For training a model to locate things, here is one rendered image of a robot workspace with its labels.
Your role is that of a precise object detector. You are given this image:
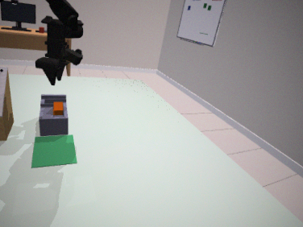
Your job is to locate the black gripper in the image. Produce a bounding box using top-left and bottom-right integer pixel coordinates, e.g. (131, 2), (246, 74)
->
(35, 39), (70, 85)

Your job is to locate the orange l-shaped part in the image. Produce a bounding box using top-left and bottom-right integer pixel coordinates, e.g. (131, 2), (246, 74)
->
(54, 102), (64, 115)

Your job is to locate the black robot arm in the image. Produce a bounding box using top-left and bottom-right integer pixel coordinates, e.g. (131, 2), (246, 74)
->
(41, 0), (83, 65)

